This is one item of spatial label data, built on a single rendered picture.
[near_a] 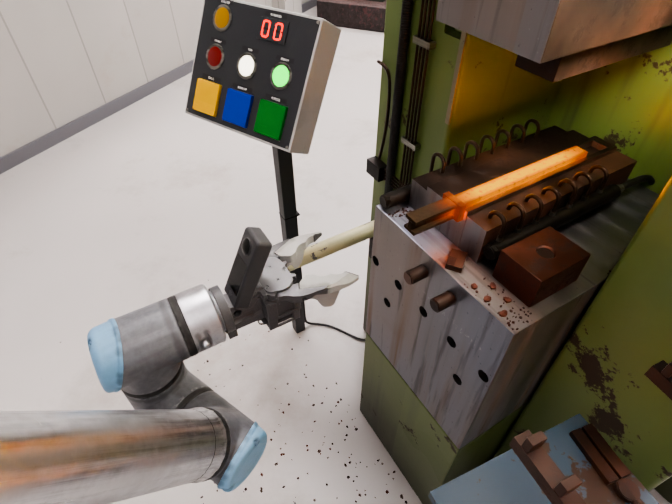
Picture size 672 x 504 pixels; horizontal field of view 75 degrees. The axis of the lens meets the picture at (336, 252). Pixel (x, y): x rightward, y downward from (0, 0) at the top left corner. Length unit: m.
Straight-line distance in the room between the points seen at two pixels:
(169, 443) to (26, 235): 2.25
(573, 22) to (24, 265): 2.35
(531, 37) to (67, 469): 0.66
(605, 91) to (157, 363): 1.03
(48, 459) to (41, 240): 2.24
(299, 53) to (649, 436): 0.99
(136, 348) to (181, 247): 1.68
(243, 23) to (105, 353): 0.78
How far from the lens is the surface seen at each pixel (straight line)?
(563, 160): 1.00
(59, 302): 2.26
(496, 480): 0.80
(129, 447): 0.49
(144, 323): 0.63
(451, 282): 0.81
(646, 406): 0.97
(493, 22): 0.69
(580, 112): 1.22
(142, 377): 0.65
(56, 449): 0.43
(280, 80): 1.04
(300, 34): 1.03
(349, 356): 1.76
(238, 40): 1.14
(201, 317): 0.62
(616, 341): 0.92
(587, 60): 0.81
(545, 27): 0.64
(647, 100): 1.14
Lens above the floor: 1.49
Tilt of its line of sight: 44 degrees down
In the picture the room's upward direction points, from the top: straight up
